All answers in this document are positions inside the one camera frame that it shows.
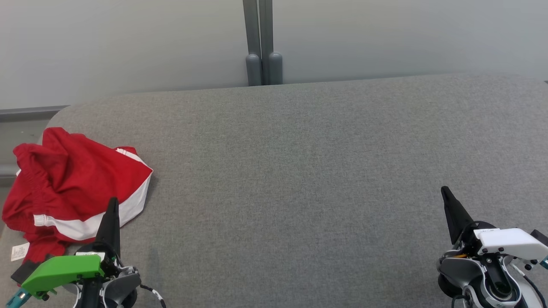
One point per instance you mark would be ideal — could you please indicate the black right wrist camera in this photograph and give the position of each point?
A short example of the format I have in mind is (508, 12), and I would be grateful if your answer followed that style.
(540, 237)

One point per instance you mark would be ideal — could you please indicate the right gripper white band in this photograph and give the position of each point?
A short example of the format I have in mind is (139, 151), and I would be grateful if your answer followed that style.
(505, 241)

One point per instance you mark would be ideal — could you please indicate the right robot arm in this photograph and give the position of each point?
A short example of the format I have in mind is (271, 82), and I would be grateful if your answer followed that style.
(458, 269)

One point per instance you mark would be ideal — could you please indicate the red shorts white stripes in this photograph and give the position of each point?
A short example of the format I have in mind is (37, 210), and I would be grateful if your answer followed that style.
(85, 179)

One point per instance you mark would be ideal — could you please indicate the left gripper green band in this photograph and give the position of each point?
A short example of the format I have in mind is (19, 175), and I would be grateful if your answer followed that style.
(64, 269)

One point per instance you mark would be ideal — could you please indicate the grey fabric sofa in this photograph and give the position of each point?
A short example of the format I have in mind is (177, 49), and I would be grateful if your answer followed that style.
(299, 171)

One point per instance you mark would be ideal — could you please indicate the grey partition post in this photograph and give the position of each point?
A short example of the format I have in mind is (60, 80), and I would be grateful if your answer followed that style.
(272, 42)
(252, 42)

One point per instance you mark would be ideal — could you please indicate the red t-shirt white sleeves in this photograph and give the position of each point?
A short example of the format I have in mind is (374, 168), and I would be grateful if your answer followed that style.
(40, 250)

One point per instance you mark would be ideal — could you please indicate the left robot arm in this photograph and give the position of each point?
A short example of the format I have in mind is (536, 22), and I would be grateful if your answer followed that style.
(120, 286)

